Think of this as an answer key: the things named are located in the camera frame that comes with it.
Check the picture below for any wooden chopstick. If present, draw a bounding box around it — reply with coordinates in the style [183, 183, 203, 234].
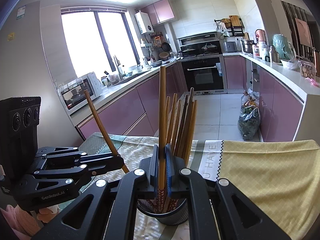
[158, 66, 167, 212]
[83, 89, 130, 174]

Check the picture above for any pink sleeve forearm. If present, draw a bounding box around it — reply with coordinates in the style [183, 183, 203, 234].
[1, 205, 41, 239]

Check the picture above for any left hand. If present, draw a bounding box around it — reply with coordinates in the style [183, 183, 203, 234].
[37, 205, 60, 223]

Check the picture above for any patterned beige tablecloth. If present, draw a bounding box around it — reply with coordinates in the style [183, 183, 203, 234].
[57, 132, 226, 240]

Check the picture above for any black mesh utensil holder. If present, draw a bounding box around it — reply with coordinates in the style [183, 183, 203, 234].
[137, 199, 189, 226]

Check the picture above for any yellow cloth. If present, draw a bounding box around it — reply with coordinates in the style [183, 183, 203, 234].
[219, 140, 319, 239]

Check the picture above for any white microwave oven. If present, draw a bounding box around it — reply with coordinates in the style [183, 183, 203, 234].
[57, 72, 103, 115]

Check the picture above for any bag of greens on floor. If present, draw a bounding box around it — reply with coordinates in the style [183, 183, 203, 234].
[238, 91, 260, 141]

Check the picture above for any black built-in oven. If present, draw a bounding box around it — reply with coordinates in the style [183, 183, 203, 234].
[180, 56, 226, 94]

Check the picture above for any white water heater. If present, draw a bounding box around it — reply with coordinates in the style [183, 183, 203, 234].
[135, 11, 154, 34]

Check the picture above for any teal appliance on counter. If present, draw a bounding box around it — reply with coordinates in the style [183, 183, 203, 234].
[272, 34, 294, 60]

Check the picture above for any steel pot on counter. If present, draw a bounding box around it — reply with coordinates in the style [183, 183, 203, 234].
[241, 40, 255, 54]

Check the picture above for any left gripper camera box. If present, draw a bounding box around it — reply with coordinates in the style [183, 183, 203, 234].
[1, 96, 41, 184]

